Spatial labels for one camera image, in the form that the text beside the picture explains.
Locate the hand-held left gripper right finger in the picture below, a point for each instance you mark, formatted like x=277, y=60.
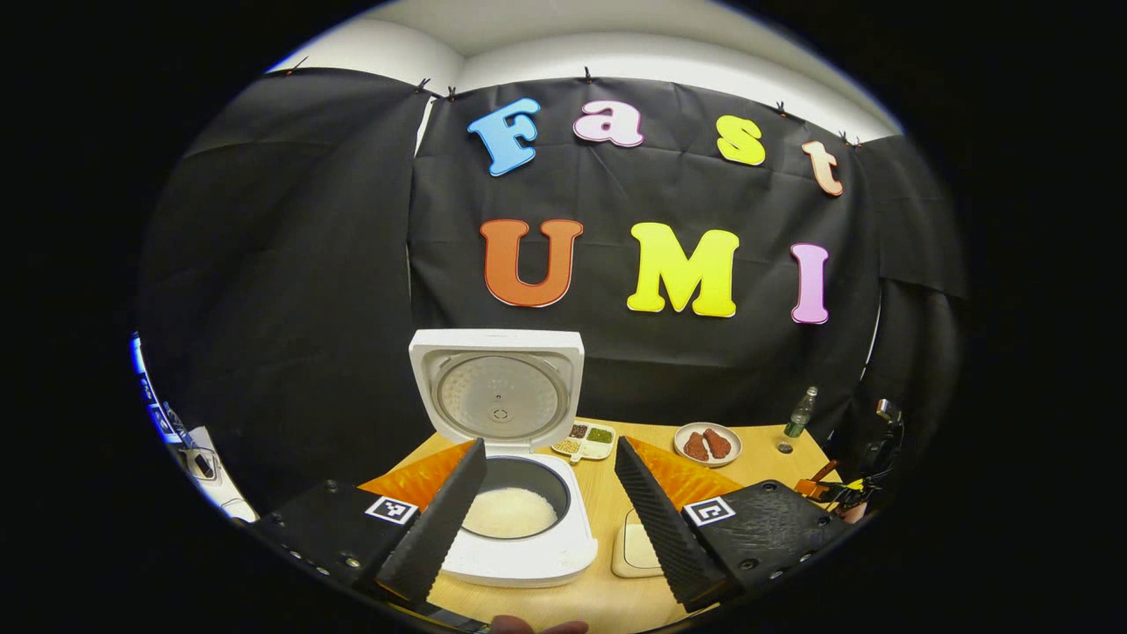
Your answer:
x=665, y=528

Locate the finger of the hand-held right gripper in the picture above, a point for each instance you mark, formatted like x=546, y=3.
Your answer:
x=812, y=488

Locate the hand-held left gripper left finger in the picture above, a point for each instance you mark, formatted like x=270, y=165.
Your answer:
x=431, y=537

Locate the brown wooden spoon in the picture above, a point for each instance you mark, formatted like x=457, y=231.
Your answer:
x=825, y=469

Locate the white rice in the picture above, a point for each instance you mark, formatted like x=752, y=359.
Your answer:
x=511, y=512

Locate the white rice cooker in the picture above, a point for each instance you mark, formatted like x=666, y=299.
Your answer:
x=528, y=563

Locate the clear glass container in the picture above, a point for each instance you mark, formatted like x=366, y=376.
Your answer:
x=632, y=563

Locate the clear plastic water bottle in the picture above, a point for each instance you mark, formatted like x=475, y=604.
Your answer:
x=799, y=418

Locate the round white plate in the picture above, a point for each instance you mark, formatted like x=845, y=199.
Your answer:
x=682, y=451

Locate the brown meat piece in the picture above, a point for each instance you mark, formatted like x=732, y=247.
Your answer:
x=718, y=443
x=696, y=446

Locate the white divided condiment dish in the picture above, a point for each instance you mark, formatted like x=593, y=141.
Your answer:
x=583, y=442

